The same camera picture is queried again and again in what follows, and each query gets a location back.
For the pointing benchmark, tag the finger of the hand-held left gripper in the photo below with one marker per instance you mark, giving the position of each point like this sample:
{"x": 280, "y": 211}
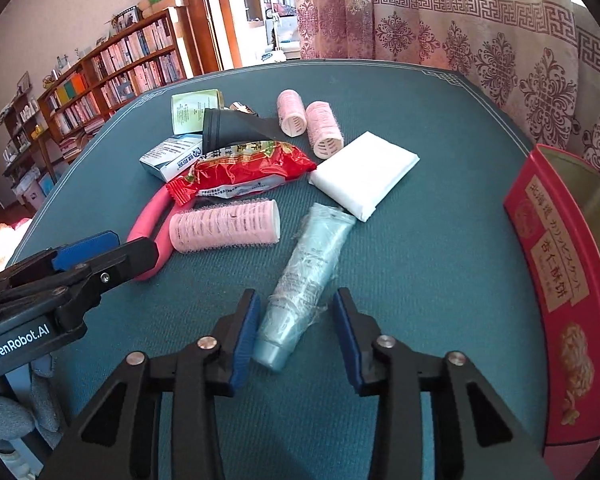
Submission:
{"x": 85, "y": 250}
{"x": 130, "y": 265}

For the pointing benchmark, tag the pink foam hand grip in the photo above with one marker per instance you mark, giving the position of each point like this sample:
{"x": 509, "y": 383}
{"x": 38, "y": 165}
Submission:
{"x": 147, "y": 215}

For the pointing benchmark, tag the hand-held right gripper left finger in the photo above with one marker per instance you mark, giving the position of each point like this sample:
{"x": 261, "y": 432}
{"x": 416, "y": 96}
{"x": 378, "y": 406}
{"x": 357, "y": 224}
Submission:
{"x": 245, "y": 340}

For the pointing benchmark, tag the small wooden shelf unit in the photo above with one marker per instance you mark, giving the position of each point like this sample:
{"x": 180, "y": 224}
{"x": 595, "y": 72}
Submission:
{"x": 25, "y": 145}

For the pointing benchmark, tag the red snack packet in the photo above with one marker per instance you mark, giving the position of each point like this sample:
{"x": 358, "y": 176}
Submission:
{"x": 240, "y": 170}

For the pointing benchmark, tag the red biscuit tin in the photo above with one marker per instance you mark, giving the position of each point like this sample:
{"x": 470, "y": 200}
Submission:
{"x": 545, "y": 260}

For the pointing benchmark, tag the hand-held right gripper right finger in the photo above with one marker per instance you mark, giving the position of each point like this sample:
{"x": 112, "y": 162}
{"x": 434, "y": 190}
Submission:
{"x": 350, "y": 345}

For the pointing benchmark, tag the pale blue tube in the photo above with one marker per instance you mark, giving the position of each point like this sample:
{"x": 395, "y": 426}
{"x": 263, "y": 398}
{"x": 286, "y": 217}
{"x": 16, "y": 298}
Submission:
{"x": 305, "y": 270}

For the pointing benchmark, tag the blue white medicine box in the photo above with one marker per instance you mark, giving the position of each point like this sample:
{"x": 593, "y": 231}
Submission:
{"x": 172, "y": 157}

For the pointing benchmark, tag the white floor stand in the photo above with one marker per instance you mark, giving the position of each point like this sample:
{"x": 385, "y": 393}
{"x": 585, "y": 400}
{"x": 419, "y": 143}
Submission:
{"x": 275, "y": 25}

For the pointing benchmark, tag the white tissue pack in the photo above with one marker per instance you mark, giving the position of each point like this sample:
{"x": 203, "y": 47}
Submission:
{"x": 365, "y": 175}

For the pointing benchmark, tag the large pink hair roller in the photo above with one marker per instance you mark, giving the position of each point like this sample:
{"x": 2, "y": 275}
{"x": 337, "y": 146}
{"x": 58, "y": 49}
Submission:
{"x": 220, "y": 227}

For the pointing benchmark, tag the patterned pink curtain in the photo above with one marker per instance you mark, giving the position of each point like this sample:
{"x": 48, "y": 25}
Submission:
{"x": 480, "y": 35}

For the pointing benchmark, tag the green white paper packet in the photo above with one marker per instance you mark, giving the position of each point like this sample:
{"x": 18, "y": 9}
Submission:
{"x": 192, "y": 110}

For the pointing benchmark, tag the teal table mat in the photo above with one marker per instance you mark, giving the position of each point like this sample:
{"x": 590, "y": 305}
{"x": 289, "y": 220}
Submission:
{"x": 430, "y": 270}

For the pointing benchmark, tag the wooden bookcase with books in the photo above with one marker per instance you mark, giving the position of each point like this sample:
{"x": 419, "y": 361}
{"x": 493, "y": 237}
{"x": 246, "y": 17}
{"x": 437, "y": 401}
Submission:
{"x": 125, "y": 65}

